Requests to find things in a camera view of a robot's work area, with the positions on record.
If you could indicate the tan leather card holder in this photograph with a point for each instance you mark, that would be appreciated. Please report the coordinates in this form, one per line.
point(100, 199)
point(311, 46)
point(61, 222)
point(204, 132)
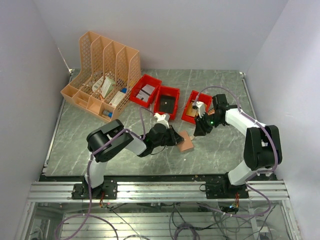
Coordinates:
point(187, 144)

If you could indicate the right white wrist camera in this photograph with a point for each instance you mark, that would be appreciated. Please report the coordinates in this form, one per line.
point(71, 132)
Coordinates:
point(200, 107)

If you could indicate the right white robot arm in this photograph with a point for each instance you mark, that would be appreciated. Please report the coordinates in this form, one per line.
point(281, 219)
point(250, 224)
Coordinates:
point(262, 147)

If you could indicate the gold striped card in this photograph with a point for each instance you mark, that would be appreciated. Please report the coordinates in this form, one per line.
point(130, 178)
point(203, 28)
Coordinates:
point(193, 112)

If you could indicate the red bin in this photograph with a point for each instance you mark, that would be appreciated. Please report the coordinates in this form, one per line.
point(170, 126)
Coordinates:
point(166, 101)
point(145, 79)
point(203, 98)

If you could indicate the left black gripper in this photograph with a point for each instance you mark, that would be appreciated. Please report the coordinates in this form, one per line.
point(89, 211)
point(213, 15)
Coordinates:
point(175, 138)

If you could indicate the blue capped bottle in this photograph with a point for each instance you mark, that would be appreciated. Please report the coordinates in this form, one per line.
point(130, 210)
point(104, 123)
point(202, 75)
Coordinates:
point(107, 113)

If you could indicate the red white box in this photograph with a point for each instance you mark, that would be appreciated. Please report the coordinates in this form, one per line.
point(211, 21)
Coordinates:
point(117, 99)

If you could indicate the orange patterned card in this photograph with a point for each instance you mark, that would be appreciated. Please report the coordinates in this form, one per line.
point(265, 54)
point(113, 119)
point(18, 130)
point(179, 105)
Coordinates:
point(211, 111)

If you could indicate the peach mesh file organizer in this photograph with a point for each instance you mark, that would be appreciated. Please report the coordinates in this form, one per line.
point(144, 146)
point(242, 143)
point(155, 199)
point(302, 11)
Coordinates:
point(109, 71)

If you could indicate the aluminium rail frame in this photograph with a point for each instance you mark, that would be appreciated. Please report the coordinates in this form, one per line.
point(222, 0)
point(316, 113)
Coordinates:
point(159, 208)

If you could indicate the grey white boxes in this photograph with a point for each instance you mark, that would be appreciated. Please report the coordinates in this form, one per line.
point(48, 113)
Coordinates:
point(145, 92)

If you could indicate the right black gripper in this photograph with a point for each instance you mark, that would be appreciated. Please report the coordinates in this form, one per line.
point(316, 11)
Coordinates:
point(201, 128)

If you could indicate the green white box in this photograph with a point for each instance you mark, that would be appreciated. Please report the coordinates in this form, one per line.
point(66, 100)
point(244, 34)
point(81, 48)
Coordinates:
point(107, 86)

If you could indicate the white labelled packet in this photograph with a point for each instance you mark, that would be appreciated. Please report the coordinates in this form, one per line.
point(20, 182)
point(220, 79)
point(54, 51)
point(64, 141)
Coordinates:
point(97, 84)

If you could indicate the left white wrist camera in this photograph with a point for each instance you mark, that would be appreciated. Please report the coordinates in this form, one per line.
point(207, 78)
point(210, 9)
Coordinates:
point(162, 119)

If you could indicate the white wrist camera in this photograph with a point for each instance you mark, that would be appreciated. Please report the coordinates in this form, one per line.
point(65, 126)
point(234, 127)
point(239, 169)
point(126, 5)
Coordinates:
point(162, 119)
point(200, 107)

